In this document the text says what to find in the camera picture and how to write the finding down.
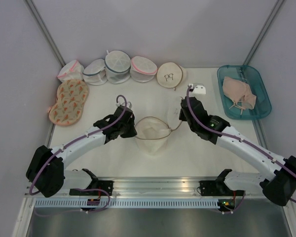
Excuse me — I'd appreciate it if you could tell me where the beige round glasses laundry bag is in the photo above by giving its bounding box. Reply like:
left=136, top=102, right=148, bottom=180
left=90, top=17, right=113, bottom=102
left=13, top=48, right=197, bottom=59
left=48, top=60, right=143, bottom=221
left=135, top=96, right=183, bottom=156

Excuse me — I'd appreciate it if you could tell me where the pale pink bra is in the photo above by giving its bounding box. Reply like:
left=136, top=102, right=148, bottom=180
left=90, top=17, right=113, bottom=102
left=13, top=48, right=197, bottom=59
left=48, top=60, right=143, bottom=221
left=222, top=77, right=257, bottom=115

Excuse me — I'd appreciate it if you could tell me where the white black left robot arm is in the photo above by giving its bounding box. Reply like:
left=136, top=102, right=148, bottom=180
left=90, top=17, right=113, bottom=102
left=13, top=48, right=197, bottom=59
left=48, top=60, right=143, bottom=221
left=26, top=105, right=137, bottom=198

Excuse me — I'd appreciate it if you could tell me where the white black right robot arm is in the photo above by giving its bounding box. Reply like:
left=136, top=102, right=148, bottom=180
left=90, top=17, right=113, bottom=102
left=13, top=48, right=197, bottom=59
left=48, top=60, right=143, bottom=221
left=179, top=96, right=296, bottom=206

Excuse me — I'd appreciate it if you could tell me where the white pink-zip mesh bag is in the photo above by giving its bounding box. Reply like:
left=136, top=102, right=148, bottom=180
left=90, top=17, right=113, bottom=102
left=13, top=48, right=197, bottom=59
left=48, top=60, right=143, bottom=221
left=130, top=56, right=158, bottom=83

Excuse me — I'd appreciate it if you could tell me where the white blue-trim mesh bag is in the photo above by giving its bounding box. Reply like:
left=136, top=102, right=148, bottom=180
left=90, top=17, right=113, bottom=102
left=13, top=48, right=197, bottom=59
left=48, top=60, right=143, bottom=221
left=82, top=59, right=108, bottom=85

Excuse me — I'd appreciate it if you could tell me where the floral peanut-shaped laundry bag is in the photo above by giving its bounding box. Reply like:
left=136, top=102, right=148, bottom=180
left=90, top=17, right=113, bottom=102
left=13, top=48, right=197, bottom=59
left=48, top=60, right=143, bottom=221
left=48, top=79, right=89, bottom=126

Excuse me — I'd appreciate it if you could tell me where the tall white blue-zip mesh bag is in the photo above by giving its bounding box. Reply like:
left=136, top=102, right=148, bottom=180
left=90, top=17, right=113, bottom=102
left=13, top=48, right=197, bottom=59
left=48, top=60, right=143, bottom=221
left=104, top=50, right=131, bottom=84

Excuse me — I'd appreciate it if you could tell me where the beige round bag with glasses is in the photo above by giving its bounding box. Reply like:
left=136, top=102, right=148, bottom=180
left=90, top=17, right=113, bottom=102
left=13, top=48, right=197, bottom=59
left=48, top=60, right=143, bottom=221
left=156, top=62, right=188, bottom=91

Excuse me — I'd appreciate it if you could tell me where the white pink-trim mesh bag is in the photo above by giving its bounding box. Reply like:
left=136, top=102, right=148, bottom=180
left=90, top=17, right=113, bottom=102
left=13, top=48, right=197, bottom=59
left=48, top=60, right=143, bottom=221
left=57, top=60, right=84, bottom=82

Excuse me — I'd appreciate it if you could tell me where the teal transparent plastic bin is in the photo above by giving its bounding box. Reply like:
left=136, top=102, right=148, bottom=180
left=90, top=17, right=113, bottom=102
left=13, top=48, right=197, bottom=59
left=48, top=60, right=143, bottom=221
left=217, top=65, right=272, bottom=120

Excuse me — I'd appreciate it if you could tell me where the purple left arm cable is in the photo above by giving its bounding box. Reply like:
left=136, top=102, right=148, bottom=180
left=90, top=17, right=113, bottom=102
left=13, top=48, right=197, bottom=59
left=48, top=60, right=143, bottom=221
left=29, top=95, right=131, bottom=218

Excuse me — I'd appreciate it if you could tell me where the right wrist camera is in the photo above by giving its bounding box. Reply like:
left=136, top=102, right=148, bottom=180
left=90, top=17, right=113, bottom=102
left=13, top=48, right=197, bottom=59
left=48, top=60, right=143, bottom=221
left=188, top=83, right=206, bottom=95

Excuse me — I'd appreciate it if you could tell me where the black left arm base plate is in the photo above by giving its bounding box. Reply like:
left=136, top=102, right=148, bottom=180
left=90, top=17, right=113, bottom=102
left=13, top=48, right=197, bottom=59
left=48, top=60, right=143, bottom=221
left=69, top=180, right=114, bottom=196

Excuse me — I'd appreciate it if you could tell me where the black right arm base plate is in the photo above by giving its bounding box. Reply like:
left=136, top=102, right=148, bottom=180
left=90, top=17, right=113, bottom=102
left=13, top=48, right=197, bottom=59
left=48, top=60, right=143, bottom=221
left=199, top=180, right=244, bottom=197

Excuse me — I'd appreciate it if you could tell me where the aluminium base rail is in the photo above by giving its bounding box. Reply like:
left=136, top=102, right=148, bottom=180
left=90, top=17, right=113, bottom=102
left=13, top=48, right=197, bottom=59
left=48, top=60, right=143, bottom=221
left=51, top=173, right=263, bottom=198

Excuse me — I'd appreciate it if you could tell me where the white slotted cable duct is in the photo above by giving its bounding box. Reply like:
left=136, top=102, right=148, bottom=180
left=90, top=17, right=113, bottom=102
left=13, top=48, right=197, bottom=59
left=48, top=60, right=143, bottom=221
left=34, top=198, right=236, bottom=208

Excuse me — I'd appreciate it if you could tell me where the right aluminium corner post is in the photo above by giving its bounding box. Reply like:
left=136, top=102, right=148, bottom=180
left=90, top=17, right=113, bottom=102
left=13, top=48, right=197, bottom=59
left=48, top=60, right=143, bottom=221
left=243, top=0, right=286, bottom=65

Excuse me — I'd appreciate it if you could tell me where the aluminium corner post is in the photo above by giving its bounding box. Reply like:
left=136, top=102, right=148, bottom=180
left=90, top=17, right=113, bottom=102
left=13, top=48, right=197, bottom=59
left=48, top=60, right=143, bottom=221
left=243, top=0, right=286, bottom=65
left=24, top=0, right=66, bottom=67

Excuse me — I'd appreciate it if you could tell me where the left aluminium corner post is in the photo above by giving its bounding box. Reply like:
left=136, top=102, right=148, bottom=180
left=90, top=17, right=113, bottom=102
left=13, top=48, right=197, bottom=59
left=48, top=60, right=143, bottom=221
left=24, top=0, right=66, bottom=67

